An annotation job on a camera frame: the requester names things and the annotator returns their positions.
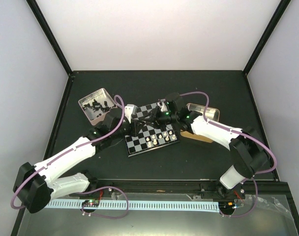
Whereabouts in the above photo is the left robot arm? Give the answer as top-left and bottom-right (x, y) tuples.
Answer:
(13, 109), (145, 213)

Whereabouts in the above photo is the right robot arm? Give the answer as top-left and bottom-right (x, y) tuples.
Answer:
(145, 92), (275, 199)

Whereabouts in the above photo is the left small circuit board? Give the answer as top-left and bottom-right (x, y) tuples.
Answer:
(82, 200), (100, 207)

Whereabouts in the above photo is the small circuit board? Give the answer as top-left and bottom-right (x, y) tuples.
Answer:
(218, 202), (244, 210)
(82, 200), (100, 207)

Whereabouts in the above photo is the right small circuit board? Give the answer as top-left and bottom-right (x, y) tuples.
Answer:
(218, 202), (244, 210)

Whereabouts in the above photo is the black and silver chessboard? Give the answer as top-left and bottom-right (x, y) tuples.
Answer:
(124, 100), (180, 158)

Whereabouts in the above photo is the pink tin box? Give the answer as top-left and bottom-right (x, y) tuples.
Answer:
(78, 88), (117, 125)

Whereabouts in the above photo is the gold tin box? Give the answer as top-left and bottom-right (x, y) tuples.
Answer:
(180, 103), (220, 143)

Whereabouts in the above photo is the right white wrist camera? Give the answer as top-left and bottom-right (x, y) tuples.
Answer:
(157, 99), (168, 112)

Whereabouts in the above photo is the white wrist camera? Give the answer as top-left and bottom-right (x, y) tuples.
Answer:
(124, 104), (137, 123)
(157, 99), (168, 112)

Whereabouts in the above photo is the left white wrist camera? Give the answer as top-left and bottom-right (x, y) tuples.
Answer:
(124, 104), (137, 123)

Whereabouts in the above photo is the light blue slotted cable duct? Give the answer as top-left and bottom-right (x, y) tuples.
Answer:
(45, 199), (219, 213)

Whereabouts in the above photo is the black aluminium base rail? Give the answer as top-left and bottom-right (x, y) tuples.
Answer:
(92, 179), (292, 197)

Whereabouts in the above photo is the left black frame post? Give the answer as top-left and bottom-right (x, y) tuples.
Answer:
(26, 0), (72, 75)

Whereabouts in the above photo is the black frame post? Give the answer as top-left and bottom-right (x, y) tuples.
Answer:
(26, 0), (72, 75)
(243, 0), (291, 76)

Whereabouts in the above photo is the right black frame post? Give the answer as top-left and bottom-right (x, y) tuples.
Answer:
(243, 0), (291, 76)

